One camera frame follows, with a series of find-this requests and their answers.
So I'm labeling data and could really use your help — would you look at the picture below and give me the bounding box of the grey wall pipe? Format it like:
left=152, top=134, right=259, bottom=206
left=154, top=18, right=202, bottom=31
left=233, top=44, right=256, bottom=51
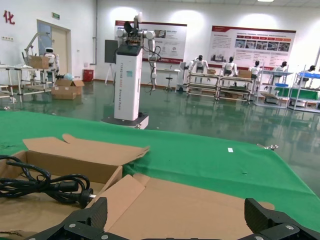
left=93, top=0, right=99, bottom=67

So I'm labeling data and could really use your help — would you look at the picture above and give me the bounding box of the white desk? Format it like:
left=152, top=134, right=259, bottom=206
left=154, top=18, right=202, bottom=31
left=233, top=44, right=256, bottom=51
left=155, top=68, right=182, bottom=87

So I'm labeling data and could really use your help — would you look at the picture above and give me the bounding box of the black power cable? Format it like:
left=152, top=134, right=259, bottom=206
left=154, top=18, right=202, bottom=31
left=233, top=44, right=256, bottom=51
left=0, top=154, right=97, bottom=210

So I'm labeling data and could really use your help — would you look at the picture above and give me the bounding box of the red white info poster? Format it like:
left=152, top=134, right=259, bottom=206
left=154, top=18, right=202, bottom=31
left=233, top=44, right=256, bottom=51
left=209, top=24, right=297, bottom=72
left=114, top=20, right=188, bottom=64

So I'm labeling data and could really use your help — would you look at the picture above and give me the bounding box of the red bin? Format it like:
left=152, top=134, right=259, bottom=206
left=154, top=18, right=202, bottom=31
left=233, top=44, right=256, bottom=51
left=82, top=68, right=95, bottom=83

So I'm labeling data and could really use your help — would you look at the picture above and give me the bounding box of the white crane frame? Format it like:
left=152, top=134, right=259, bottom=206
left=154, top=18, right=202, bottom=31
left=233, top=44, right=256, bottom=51
left=23, top=30, right=52, bottom=59

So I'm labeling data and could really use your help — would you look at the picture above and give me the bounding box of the grey board on stand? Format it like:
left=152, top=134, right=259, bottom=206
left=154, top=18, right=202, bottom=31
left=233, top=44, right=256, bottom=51
left=104, top=39, right=119, bottom=85

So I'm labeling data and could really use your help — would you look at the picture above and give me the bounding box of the silver metal table clamp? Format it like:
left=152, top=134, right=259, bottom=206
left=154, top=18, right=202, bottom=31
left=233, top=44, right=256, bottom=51
left=256, top=143, right=279, bottom=151

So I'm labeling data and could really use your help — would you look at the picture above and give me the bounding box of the white black humanoid robot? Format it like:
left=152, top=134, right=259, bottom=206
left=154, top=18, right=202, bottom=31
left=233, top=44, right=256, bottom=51
left=248, top=60, right=264, bottom=80
left=298, top=64, right=317, bottom=87
left=273, top=60, right=289, bottom=79
left=188, top=54, right=210, bottom=75
left=220, top=56, right=239, bottom=77

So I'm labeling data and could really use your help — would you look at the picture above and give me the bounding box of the cardboard carton with flaps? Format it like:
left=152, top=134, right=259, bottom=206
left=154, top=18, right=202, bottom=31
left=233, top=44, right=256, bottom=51
left=28, top=55, right=50, bottom=70

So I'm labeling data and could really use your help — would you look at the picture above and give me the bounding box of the small white humanoid robot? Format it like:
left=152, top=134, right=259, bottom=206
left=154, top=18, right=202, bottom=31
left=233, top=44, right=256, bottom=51
left=43, top=47, right=60, bottom=71

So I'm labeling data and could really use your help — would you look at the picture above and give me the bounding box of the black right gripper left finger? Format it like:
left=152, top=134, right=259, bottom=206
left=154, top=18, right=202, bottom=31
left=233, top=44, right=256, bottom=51
left=24, top=196, right=111, bottom=240

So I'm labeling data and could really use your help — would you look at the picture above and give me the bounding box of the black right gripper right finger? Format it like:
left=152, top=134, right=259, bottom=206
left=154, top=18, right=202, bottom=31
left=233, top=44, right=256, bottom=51
left=244, top=197, right=320, bottom=240

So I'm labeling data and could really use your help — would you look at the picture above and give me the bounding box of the green table cloth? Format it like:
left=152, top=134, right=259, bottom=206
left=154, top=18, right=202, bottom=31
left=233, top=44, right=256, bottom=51
left=0, top=110, right=320, bottom=231

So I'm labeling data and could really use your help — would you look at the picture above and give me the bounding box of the red wall character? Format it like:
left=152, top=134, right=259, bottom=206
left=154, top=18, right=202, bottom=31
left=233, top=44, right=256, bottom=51
left=2, top=9, right=16, bottom=26

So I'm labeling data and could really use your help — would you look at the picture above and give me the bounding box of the beige pipe shelf rack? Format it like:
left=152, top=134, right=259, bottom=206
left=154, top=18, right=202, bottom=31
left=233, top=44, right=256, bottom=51
left=185, top=70, right=221, bottom=101
left=216, top=73, right=259, bottom=105

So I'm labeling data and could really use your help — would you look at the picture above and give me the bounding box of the grey rack with blue trays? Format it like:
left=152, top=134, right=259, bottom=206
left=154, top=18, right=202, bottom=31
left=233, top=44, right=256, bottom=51
left=254, top=69, right=294, bottom=109
left=287, top=65, right=320, bottom=112

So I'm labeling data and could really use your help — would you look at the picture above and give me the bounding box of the brown open cardboard box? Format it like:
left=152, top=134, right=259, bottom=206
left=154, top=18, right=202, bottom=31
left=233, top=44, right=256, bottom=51
left=0, top=133, right=151, bottom=240
left=102, top=173, right=276, bottom=240

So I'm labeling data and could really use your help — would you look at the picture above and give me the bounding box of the white pipe rack table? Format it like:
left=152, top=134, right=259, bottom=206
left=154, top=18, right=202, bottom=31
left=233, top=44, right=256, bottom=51
left=0, top=64, right=58, bottom=104

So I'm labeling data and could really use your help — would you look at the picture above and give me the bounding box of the open cardboard carton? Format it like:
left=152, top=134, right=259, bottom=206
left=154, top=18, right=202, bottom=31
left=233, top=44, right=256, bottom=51
left=54, top=78, right=85, bottom=96

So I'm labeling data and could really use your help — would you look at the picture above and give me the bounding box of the beige framed door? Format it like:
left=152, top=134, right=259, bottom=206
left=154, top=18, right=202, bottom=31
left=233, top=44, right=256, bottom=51
left=36, top=19, right=72, bottom=81

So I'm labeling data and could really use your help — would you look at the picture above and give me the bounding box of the black round stool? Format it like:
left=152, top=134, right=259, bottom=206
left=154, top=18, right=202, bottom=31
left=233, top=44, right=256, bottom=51
left=164, top=76, right=174, bottom=92

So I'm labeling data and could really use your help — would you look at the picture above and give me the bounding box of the white wheeled machine cart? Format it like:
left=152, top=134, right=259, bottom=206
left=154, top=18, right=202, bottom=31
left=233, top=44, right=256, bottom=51
left=175, top=61, right=190, bottom=94

